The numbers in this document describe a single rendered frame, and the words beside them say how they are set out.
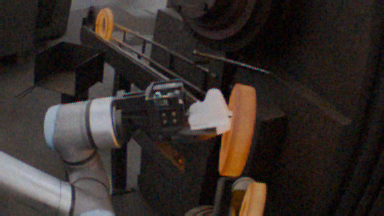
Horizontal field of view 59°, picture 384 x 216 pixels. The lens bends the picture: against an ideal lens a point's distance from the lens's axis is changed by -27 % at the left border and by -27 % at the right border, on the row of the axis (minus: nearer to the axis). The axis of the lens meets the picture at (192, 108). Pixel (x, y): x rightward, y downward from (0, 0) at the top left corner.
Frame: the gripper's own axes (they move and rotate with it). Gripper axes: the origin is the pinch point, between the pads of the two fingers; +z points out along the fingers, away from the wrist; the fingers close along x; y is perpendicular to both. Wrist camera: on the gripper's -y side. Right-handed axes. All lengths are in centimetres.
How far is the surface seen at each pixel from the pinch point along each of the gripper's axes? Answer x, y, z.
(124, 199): 85, -79, -56
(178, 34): 79, -6, -18
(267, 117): 28.5, -14.6, 6.9
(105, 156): 119, -75, -71
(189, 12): 41.9, 10.6, -9.2
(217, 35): 42.4, 3.0, -3.1
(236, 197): 7.9, -22.8, -1.7
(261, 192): -1.0, -15.7, 3.6
